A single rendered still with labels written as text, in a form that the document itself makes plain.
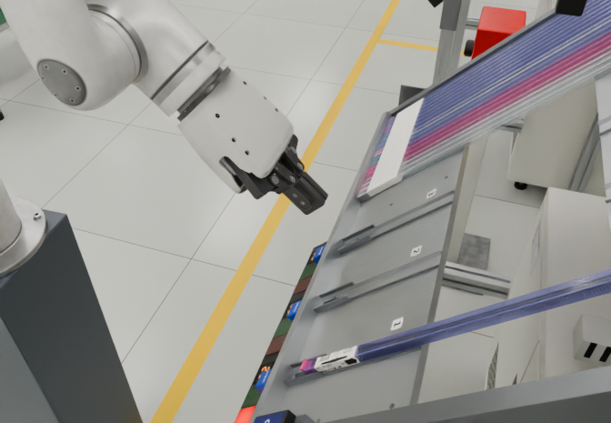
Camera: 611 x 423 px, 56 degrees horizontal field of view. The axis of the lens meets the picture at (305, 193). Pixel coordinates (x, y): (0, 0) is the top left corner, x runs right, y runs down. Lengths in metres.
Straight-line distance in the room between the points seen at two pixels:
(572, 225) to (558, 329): 0.24
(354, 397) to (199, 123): 0.30
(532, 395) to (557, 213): 0.71
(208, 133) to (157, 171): 1.64
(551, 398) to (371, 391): 0.20
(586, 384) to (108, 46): 0.44
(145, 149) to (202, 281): 0.75
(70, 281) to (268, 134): 0.54
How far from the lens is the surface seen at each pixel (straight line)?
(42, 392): 1.07
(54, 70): 0.53
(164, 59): 0.56
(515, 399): 0.45
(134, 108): 2.60
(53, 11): 0.50
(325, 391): 0.63
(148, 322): 1.70
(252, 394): 0.76
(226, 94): 0.59
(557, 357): 0.90
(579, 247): 1.07
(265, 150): 0.58
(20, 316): 0.96
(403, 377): 0.56
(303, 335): 0.72
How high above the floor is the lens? 1.31
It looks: 40 degrees down
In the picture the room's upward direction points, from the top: straight up
